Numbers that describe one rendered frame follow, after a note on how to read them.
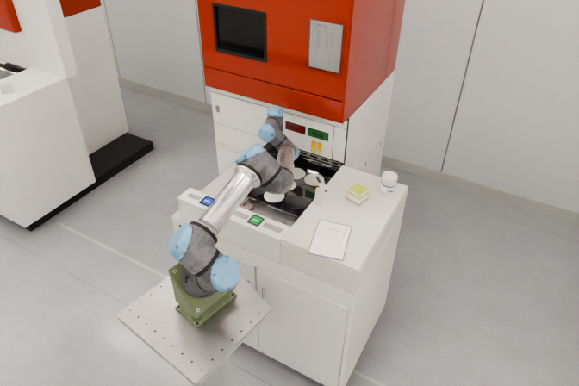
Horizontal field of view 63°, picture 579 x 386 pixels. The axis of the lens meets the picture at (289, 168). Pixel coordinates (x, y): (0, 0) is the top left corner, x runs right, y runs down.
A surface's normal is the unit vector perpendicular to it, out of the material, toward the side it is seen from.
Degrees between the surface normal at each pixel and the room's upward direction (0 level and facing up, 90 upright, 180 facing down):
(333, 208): 0
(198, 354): 0
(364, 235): 0
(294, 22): 90
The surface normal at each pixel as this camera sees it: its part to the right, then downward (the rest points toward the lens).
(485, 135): -0.49, 0.50
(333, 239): 0.01, -0.82
